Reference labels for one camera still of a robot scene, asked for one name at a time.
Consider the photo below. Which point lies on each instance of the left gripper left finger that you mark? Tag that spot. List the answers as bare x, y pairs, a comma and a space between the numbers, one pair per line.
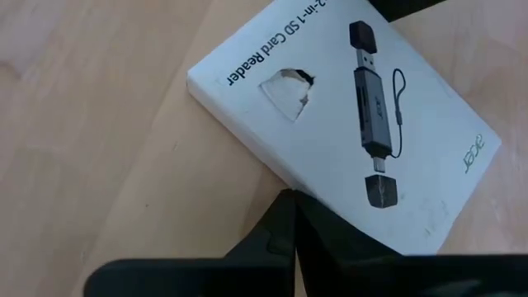
247, 272

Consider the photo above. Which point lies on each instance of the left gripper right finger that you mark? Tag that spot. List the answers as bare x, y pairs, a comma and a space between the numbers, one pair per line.
371, 272

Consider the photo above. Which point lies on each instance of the white SD card reader box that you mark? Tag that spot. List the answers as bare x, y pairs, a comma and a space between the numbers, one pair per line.
342, 119

